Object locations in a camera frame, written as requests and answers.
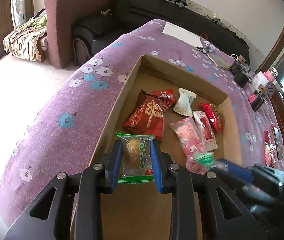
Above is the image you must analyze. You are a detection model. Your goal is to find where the small green candy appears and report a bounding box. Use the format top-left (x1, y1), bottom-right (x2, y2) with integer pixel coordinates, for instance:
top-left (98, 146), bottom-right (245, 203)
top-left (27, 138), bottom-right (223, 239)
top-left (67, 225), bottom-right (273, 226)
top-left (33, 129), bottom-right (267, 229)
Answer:
top-left (193, 152), bottom-right (215, 167)

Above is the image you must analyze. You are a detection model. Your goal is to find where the green cake snack packet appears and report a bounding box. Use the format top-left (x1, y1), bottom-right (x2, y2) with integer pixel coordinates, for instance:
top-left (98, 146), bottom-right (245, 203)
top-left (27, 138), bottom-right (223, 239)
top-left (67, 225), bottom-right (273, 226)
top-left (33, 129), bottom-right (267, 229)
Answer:
top-left (116, 133), bottom-right (155, 184)

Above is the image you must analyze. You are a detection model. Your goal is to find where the white red snack packet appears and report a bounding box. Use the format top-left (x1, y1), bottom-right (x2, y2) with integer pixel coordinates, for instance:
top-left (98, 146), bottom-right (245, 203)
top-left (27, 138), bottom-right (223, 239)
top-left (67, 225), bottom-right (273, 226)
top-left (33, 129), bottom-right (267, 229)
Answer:
top-left (192, 111), bottom-right (218, 152)

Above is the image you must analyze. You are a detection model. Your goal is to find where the pink striped snack packet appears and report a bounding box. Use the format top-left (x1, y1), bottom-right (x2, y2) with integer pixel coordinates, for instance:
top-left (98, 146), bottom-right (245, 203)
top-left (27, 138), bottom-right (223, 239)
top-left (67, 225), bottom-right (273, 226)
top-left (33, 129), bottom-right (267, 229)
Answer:
top-left (169, 117), bottom-right (207, 174)

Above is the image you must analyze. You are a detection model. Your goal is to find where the small red yellow snack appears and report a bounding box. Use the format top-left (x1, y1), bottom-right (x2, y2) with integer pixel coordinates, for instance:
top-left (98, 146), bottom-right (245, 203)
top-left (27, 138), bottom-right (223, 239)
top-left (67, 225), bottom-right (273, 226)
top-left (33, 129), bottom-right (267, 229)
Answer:
top-left (201, 103), bottom-right (223, 133)

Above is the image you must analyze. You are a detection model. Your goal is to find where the white green candy packet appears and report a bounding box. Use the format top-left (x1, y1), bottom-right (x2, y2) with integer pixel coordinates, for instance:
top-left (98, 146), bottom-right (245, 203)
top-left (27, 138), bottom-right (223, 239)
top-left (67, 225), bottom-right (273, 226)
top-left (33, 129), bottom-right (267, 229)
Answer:
top-left (173, 87), bottom-right (197, 117)

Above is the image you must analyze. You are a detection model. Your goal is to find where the large dark red snack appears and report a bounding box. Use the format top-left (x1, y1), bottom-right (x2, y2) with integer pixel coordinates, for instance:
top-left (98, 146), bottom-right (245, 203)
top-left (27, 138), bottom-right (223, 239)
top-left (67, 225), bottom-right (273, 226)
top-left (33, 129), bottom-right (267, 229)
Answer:
top-left (264, 131), bottom-right (274, 167)

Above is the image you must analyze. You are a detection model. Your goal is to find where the red cartoon girl snack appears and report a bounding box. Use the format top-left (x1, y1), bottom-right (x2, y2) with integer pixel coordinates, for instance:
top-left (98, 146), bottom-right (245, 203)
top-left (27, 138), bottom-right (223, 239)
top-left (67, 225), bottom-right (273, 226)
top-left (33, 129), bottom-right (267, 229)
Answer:
top-left (152, 89), bottom-right (177, 113)

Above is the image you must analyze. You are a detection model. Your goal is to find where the black smartphone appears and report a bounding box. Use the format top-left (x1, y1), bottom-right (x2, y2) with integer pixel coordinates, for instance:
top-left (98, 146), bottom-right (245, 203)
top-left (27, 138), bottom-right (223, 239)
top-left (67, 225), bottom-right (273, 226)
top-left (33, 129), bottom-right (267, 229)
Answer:
top-left (272, 126), bottom-right (284, 160)

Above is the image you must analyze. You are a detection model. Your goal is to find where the cardboard tray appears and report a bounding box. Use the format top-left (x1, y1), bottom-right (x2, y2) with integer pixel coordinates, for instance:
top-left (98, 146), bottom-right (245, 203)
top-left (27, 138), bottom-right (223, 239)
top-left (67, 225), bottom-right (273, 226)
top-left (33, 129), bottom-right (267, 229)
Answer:
top-left (90, 55), bottom-right (241, 239)

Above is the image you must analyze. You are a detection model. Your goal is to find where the purple floral tablecloth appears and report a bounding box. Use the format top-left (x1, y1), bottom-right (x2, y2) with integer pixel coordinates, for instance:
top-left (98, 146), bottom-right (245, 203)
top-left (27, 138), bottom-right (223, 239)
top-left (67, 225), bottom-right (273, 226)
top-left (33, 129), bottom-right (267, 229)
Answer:
top-left (0, 19), bottom-right (278, 226)

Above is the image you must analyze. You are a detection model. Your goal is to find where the black jar with cork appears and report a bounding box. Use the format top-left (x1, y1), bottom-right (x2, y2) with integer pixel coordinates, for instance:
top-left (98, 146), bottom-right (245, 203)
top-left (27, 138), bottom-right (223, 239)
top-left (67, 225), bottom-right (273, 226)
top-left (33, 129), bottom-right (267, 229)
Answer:
top-left (248, 84), bottom-right (267, 112)
top-left (230, 54), bottom-right (251, 88)

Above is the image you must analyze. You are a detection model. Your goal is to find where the grey phone stand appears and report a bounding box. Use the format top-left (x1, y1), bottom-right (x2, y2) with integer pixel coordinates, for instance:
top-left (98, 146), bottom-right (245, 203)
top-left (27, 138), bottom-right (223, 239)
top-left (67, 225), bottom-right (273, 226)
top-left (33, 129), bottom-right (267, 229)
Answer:
top-left (263, 81), bottom-right (277, 99)

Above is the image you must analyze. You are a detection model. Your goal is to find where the white plastic container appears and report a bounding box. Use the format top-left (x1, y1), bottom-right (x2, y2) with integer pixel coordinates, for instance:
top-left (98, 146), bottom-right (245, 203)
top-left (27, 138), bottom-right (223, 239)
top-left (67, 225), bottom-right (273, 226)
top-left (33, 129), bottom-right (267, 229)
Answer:
top-left (249, 72), bottom-right (269, 92)

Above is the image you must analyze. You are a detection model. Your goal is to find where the pink thermos bottle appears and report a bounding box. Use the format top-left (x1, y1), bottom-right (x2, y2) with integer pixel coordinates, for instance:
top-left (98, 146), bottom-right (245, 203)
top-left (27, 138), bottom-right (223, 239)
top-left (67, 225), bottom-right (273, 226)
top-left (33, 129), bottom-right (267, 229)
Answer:
top-left (263, 67), bottom-right (278, 82)

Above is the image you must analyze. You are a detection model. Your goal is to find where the tan notebook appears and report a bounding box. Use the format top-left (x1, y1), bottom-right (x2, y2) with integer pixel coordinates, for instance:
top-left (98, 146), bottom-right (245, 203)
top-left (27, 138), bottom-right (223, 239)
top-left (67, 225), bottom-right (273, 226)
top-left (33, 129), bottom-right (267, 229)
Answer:
top-left (207, 53), bottom-right (230, 70)

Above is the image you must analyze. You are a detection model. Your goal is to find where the patterned blanket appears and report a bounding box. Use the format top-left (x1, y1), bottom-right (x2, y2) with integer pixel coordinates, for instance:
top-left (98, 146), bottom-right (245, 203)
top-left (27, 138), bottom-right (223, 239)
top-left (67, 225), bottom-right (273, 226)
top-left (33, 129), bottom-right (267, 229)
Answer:
top-left (2, 12), bottom-right (47, 63)

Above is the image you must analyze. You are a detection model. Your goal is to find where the white paper sheet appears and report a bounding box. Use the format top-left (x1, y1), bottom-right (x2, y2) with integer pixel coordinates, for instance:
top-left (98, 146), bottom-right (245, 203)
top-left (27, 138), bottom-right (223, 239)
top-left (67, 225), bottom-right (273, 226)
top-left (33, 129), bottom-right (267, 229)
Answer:
top-left (163, 22), bottom-right (202, 47)

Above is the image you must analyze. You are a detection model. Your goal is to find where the black sofa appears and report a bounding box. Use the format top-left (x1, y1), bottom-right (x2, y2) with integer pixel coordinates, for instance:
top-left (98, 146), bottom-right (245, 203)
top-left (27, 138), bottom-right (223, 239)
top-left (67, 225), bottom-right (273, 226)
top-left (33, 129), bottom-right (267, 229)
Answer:
top-left (72, 0), bottom-right (250, 66)

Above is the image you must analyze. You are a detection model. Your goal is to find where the maroon armchair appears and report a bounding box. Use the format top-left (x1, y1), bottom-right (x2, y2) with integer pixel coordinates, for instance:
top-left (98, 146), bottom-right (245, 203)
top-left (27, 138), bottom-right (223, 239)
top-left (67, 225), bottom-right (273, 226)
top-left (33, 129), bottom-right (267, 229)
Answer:
top-left (44, 0), bottom-right (111, 68)

